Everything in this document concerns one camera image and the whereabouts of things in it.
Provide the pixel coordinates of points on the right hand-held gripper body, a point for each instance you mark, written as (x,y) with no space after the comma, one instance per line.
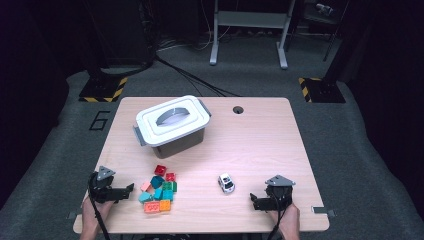
(280,196)

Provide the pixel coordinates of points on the black striped stand base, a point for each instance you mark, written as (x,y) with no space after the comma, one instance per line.
(325,91)
(100,90)

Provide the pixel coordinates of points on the orange toy block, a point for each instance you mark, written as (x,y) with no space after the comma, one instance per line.
(165,205)

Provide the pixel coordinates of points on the grey device on shelf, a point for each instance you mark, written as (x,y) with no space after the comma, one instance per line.
(325,8)

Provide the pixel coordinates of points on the person's left hand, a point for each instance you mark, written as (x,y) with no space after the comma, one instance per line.
(95,215)

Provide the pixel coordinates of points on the black cabinet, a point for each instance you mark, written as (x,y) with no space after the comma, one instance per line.
(120,30)

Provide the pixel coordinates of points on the white toy car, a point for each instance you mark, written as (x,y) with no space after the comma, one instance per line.
(226,183)

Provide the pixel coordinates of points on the dark teal toy block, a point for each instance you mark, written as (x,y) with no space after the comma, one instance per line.
(156,182)

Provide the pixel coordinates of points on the grey table edge bracket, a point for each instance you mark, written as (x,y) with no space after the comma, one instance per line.
(72,215)
(322,210)

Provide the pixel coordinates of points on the green toy block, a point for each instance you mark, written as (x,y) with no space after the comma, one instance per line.
(169,186)

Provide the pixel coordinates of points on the grey transparent storage box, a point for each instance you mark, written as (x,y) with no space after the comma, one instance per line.
(180,146)

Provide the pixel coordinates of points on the small red toy block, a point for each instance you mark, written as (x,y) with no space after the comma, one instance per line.
(170,177)

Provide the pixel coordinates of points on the white metal desk frame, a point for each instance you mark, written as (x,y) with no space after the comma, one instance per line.
(250,19)

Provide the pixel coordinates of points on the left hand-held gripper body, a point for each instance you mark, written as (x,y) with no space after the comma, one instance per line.
(103,191)

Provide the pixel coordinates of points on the person's right hand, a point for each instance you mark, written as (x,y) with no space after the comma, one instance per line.
(289,221)

